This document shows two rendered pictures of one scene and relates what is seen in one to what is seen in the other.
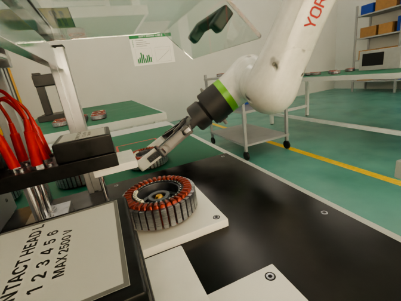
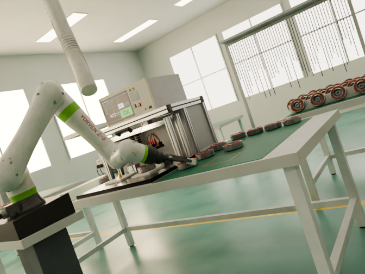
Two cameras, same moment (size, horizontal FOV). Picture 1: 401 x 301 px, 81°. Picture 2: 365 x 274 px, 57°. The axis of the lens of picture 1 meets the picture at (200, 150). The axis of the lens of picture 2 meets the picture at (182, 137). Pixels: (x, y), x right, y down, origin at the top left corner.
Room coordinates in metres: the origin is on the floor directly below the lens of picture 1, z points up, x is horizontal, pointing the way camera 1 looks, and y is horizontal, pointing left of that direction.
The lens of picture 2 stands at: (2.15, -0.86, 1.01)
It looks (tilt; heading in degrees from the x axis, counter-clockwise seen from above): 3 degrees down; 145
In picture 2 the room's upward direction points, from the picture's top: 19 degrees counter-clockwise
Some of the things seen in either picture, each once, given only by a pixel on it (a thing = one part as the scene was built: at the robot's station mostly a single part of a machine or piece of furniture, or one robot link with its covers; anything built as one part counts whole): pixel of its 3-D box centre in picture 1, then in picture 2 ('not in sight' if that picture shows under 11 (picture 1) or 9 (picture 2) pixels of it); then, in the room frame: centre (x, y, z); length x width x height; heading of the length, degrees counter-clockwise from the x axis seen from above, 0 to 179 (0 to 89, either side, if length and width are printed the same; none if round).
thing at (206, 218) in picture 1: (162, 214); (148, 171); (0.32, 0.07, 0.78); 0.15 x 0.15 x 0.01; 20
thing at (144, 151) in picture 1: (147, 157); (187, 163); (0.64, 0.15, 0.77); 0.11 x 0.11 x 0.04
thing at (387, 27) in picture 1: (391, 27); not in sight; (5.72, -4.62, 1.39); 0.40 x 0.28 x 0.22; 111
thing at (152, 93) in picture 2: not in sight; (144, 100); (0.11, 0.34, 1.22); 0.44 x 0.39 x 0.20; 20
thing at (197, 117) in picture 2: not in sight; (200, 128); (0.37, 0.52, 0.91); 0.28 x 0.03 x 0.32; 110
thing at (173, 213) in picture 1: (159, 199); (146, 167); (0.32, 0.07, 0.80); 0.11 x 0.11 x 0.04
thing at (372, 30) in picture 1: (373, 31); not in sight; (6.08, -4.48, 1.39); 0.40 x 0.36 x 0.22; 111
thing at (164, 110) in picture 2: not in sight; (148, 117); (0.10, 0.33, 1.09); 0.68 x 0.44 x 0.05; 20
